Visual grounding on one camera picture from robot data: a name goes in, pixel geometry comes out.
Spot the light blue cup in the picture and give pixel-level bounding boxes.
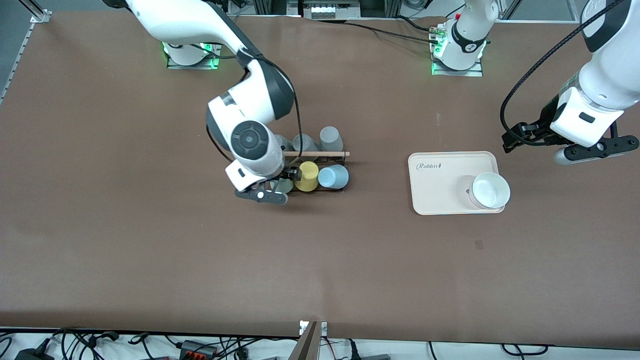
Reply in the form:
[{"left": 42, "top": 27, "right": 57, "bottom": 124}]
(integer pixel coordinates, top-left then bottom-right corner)
[{"left": 318, "top": 164, "right": 350, "bottom": 190}]

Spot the yellow cup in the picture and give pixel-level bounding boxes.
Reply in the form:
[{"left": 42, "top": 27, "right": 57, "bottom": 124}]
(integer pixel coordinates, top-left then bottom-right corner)
[{"left": 294, "top": 161, "right": 320, "bottom": 192}]

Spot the white bowl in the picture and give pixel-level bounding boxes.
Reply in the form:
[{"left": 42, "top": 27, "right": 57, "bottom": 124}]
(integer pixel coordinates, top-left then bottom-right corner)
[{"left": 468, "top": 171, "right": 511, "bottom": 210}]

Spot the pink plastic tray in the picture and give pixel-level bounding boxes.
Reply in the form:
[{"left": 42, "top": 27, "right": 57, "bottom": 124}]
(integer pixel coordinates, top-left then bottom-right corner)
[{"left": 408, "top": 151, "right": 506, "bottom": 216}]

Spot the grey connector box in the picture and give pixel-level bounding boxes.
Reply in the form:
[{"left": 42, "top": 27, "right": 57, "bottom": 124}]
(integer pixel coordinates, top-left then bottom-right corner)
[{"left": 302, "top": 0, "right": 362, "bottom": 20}]

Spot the grey block with orange levers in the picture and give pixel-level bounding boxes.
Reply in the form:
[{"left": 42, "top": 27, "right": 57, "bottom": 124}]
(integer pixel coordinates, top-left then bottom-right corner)
[{"left": 177, "top": 340, "right": 219, "bottom": 359}]

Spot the black power adapter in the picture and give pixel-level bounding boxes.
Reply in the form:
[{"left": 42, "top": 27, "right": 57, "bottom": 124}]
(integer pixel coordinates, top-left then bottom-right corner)
[{"left": 15, "top": 347, "right": 55, "bottom": 360}]

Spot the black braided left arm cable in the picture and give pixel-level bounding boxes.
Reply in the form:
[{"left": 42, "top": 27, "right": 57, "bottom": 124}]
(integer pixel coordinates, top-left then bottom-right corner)
[{"left": 500, "top": 0, "right": 628, "bottom": 136}]

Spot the black wire cup rack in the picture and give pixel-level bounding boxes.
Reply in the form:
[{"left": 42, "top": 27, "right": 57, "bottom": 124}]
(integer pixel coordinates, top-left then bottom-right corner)
[{"left": 272, "top": 150, "right": 351, "bottom": 194}]

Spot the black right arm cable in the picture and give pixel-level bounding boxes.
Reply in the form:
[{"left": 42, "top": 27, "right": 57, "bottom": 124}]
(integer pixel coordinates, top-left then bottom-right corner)
[{"left": 206, "top": 47, "right": 304, "bottom": 168}]

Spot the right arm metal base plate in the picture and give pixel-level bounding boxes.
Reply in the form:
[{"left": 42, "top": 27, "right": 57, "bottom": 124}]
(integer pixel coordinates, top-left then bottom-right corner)
[{"left": 166, "top": 42, "right": 222, "bottom": 70}]

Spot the short black table cable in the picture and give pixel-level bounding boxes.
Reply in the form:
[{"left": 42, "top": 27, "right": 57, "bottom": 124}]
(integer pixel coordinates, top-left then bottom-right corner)
[{"left": 395, "top": 15, "right": 437, "bottom": 33}]

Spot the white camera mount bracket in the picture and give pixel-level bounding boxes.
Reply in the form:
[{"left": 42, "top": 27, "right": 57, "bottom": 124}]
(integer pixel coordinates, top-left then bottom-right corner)
[{"left": 299, "top": 320, "right": 328, "bottom": 336}]

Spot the long black table cable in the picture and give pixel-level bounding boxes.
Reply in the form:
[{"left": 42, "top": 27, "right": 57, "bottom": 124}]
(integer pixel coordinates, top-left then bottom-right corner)
[{"left": 320, "top": 19, "right": 436, "bottom": 45}]

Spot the tan camera mount beam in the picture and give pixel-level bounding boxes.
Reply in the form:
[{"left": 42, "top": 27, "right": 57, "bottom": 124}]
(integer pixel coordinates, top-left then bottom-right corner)
[{"left": 288, "top": 321, "right": 321, "bottom": 360}]

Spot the perforated metal table rail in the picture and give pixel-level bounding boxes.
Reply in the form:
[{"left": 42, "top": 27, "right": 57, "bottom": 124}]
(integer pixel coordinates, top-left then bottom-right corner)
[{"left": 0, "top": 21, "right": 36, "bottom": 103}]

